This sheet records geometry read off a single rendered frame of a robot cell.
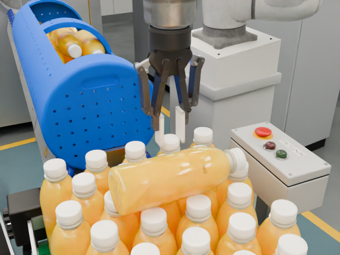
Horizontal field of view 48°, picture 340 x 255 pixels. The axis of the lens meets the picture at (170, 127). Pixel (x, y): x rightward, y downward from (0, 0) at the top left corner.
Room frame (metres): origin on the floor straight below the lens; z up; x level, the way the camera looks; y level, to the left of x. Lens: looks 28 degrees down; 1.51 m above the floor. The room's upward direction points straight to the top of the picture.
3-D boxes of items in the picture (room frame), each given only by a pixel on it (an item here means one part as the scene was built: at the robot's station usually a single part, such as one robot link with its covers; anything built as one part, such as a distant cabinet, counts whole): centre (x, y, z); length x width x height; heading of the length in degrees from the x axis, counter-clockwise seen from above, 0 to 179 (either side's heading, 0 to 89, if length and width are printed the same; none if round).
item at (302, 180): (0.68, -0.22, 1.05); 0.20 x 0.10 x 0.10; 24
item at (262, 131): (0.72, -0.20, 1.11); 0.04 x 0.04 x 0.01
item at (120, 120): (1.21, 0.33, 1.09); 0.88 x 0.28 x 0.28; 24
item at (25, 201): (0.63, 0.29, 0.95); 0.10 x 0.07 x 0.10; 114
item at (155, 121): (0.65, 0.04, 1.17); 0.03 x 0.01 x 0.05; 114
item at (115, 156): (0.75, 0.13, 0.99); 0.10 x 0.02 x 0.12; 114
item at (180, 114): (0.68, -0.02, 1.15); 0.03 x 0.01 x 0.07; 24
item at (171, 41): (0.67, 0.00, 1.30); 0.08 x 0.07 x 0.09; 114
